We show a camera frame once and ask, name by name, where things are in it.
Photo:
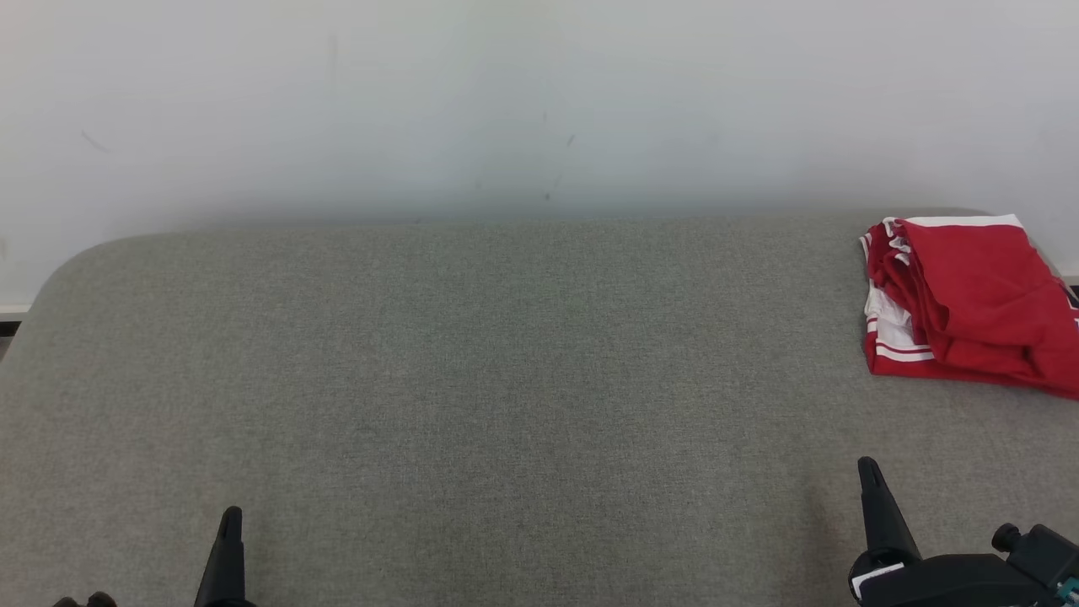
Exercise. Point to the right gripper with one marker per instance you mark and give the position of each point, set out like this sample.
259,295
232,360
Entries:
952,586

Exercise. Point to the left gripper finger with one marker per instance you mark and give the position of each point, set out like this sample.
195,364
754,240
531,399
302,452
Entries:
229,573

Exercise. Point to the red and white striped jersey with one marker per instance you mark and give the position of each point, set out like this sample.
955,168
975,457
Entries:
898,352

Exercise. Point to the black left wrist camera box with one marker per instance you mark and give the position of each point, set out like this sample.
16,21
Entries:
99,601

